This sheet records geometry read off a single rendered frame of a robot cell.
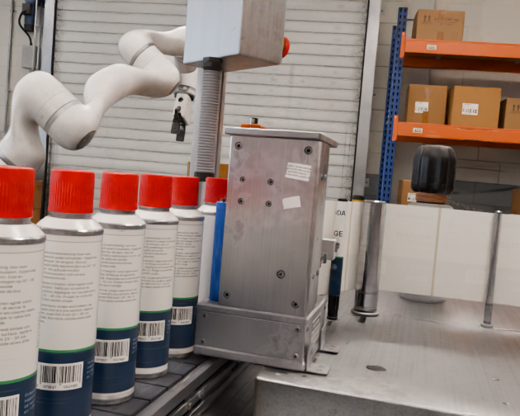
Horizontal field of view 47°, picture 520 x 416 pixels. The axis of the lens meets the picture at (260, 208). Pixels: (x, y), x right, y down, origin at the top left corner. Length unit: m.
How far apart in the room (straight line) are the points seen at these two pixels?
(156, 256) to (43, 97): 1.08
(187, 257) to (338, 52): 5.04
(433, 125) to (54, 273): 4.51
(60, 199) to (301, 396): 0.33
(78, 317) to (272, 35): 0.69
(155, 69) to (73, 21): 4.46
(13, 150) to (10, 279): 1.27
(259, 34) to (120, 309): 0.61
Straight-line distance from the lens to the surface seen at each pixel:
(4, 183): 0.41
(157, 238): 0.60
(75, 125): 1.60
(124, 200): 0.54
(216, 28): 1.06
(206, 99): 1.02
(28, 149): 1.66
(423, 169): 1.16
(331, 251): 0.84
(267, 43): 1.03
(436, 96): 5.03
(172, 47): 1.95
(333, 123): 5.54
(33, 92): 1.64
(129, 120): 5.91
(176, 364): 0.68
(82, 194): 0.47
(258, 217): 0.65
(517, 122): 5.11
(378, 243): 0.98
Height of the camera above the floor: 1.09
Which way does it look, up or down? 3 degrees down
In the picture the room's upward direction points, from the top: 5 degrees clockwise
